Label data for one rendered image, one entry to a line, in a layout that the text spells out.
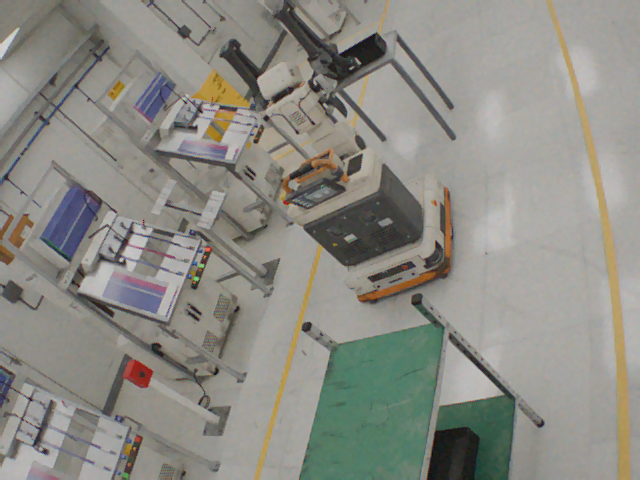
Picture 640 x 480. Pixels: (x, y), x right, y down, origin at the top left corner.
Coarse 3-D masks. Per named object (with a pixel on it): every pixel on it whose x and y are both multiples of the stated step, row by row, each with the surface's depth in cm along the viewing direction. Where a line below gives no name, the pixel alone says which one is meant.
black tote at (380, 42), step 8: (376, 32) 353; (368, 40) 360; (376, 40) 346; (384, 40) 358; (352, 48) 367; (360, 48) 366; (368, 48) 348; (376, 48) 346; (384, 48) 352; (344, 56) 374; (352, 56) 354; (360, 56) 353; (368, 56) 352; (376, 56) 351; (360, 64) 358; (336, 72) 367; (344, 72) 365; (336, 80) 372
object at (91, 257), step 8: (112, 216) 373; (104, 224) 368; (112, 224) 371; (104, 232) 364; (96, 240) 359; (88, 248) 355; (96, 248) 355; (88, 256) 351; (96, 256) 354; (88, 264) 347
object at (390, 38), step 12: (384, 36) 370; (396, 36) 363; (408, 48) 373; (384, 60) 342; (396, 60) 342; (360, 72) 355; (372, 72) 349; (348, 84) 360; (408, 84) 352; (432, 84) 393; (348, 96) 418; (420, 96) 357; (444, 96) 399; (360, 108) 426; (432, 108) 363; (336, 120) 388; (444, 120) 372
